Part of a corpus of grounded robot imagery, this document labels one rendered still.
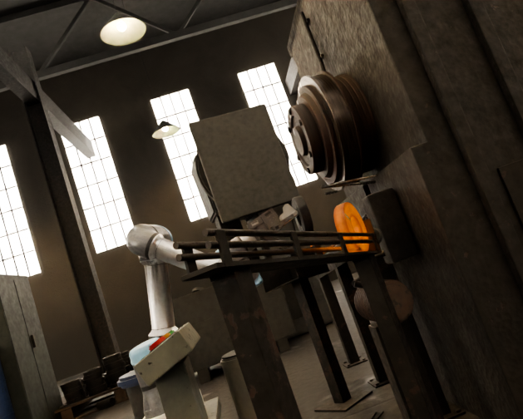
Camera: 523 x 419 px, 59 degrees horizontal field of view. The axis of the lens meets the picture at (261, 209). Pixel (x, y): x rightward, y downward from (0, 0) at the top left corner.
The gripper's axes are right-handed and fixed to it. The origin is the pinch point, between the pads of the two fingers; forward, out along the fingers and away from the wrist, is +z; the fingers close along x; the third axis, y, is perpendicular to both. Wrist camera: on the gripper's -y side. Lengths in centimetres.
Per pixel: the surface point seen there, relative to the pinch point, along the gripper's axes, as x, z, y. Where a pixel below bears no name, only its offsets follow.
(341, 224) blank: -46.1, -2.5, -10.9
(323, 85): -13.1, 31.0, 32.7
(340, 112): -17.0, 28.6, 20.1
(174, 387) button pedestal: -68, -58, -18
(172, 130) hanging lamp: 828, 47, 341
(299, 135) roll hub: -0.1, 16.9, 24.2
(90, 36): 918, 17, 682
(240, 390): -64, -48, -27
